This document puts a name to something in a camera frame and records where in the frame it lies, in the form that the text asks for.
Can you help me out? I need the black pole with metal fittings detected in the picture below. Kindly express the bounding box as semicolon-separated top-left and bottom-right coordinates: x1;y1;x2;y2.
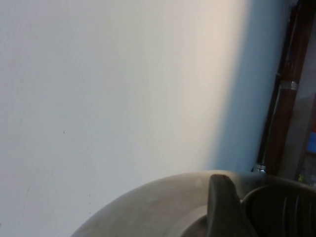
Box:
251;73;282;173

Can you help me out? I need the stainless steel lid black knob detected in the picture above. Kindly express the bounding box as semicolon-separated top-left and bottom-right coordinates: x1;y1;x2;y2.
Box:
70;170;316;237

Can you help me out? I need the brown wooden pole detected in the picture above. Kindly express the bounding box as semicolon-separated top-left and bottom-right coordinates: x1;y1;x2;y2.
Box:
265;0;316;175

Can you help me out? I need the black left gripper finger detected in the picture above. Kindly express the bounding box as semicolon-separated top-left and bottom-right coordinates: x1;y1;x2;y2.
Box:
206;173;250;237

